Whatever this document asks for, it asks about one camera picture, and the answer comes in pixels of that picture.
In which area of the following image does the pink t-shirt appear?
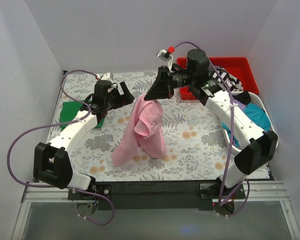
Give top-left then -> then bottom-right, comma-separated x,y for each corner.
111,95 -> 166,166

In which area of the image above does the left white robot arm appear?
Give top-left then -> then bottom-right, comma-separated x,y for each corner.
33,80 -> 135,200

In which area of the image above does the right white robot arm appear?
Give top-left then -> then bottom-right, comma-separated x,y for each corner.
145,47 -> 278,199

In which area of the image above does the folded green t-shirt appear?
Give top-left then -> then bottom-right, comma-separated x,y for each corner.
59,101 -> 106,131

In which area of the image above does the black white striped shirt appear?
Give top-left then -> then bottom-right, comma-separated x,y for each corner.
208,65 -> 244,92

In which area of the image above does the red plastic bin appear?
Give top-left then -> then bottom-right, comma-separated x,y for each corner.
176,57 -> 259,100

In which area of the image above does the black garment in basket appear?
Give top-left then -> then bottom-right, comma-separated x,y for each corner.
233,91 -> 251,105

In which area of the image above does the floral table mat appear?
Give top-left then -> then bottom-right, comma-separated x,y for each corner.
36,71 -> 271,182

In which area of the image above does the lavender t-shirt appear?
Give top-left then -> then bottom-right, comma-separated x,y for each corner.
236,101 -> 247,111

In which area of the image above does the white laundry basket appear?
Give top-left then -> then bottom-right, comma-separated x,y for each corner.
222,91 -> 275,155

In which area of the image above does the teal t-shirt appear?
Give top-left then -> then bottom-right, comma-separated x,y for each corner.
221,103 -> 272,150

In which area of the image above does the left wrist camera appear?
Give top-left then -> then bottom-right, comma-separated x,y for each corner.
96,72 -> 113,86

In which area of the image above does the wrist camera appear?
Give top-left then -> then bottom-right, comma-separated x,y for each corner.
96,72 -> 113,86
156,46 -> 175,71

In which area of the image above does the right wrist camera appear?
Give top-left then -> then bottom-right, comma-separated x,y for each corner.
156,46 -> 175,71

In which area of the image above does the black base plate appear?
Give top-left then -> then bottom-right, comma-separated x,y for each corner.
67,180 -> 251,212

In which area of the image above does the aluminium frame rail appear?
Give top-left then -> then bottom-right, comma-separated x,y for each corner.
11,180 -> 300,240

